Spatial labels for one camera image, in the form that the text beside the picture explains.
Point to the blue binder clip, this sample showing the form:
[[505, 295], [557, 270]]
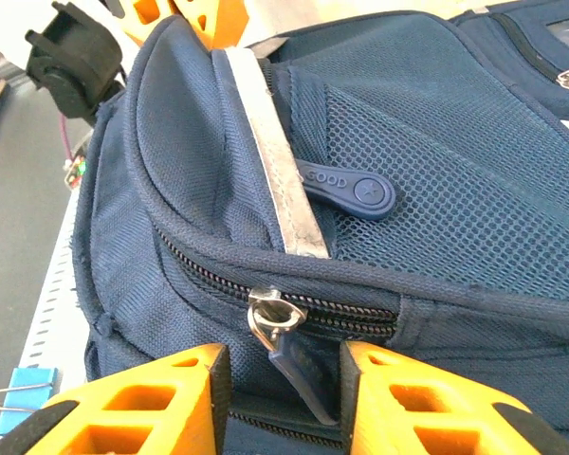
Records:
[[26, 398]]

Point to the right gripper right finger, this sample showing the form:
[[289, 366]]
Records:
[[431, 407]]

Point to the navy blue student backpack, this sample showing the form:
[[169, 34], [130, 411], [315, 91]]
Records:
[[360, 142]]

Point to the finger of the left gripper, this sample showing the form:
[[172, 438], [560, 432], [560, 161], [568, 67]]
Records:
[[149, 16], [218, 21]]

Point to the small circuit board with LEDs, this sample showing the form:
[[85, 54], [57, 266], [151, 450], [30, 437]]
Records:
[[76, 173]]

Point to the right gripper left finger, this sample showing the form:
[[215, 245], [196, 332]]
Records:
[[137, 407]]

